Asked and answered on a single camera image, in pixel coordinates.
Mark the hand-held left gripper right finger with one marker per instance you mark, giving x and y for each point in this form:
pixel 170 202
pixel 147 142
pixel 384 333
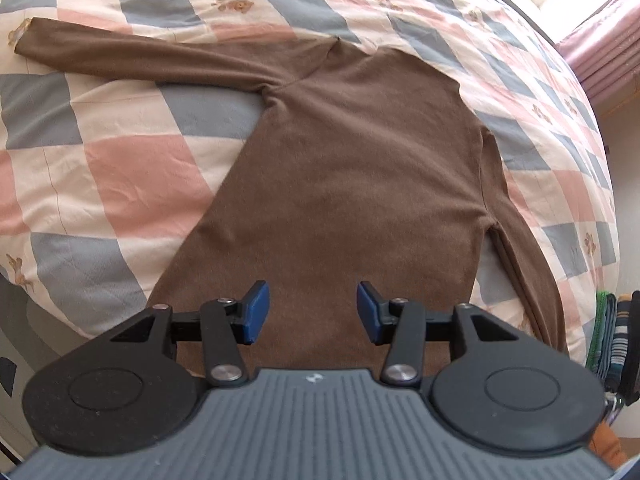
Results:
pixel 369 312

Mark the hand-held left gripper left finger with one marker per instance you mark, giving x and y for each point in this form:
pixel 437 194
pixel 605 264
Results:
pixel 256 312

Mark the brown long-sleeved sweater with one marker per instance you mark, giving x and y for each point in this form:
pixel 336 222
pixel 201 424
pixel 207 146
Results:
pixel 360 170

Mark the stack of striped clothes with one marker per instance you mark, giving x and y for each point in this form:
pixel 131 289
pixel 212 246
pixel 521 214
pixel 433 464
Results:
pixel 617 340

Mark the pink grey checkered blanket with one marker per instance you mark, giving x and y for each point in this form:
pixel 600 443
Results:
pixel 125 170

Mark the orange cloth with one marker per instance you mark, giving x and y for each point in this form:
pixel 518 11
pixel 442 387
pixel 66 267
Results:
pixel 607 447

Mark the pink curtain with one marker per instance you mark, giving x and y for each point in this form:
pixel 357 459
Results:
pixel 610 55

